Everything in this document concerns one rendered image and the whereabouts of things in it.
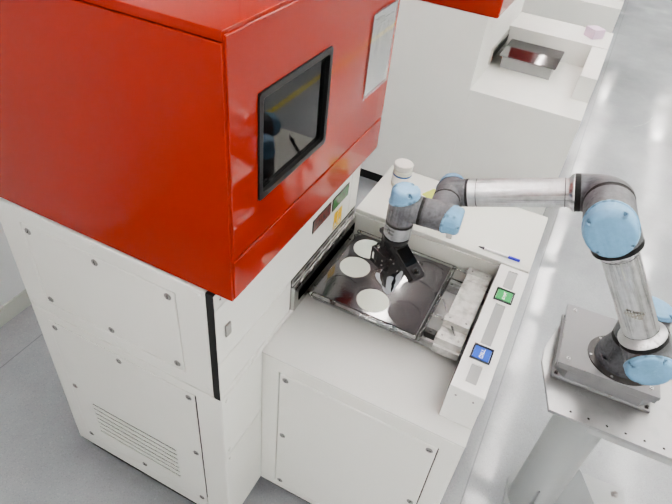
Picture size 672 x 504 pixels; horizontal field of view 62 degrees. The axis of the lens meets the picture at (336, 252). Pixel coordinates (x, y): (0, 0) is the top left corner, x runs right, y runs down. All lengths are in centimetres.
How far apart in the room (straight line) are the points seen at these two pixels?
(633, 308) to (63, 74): 135
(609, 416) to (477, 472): 87
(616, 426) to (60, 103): 161
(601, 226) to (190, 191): 88
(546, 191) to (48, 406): 213
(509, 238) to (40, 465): 196
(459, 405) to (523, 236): 73
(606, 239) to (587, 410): 61
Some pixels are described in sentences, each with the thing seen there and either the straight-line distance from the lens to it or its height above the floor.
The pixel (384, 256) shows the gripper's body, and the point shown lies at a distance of 156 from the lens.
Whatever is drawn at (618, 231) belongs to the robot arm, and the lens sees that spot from 138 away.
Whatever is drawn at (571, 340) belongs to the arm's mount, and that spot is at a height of 89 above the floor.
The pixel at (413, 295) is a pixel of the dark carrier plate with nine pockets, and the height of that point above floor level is 90.
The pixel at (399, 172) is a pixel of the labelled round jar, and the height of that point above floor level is 104.
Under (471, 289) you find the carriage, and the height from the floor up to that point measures 88.
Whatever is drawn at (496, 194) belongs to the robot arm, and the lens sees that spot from 152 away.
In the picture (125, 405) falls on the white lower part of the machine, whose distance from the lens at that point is 201.
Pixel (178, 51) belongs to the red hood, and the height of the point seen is 176.
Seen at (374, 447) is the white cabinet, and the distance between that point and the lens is 177.
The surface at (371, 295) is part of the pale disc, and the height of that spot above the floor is 90.
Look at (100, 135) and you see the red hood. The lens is 124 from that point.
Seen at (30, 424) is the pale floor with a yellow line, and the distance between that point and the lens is 271.
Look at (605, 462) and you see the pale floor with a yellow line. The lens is 281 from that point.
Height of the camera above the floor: 214
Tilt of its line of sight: 41 degrees down
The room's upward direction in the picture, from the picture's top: 7 degrees clockwise
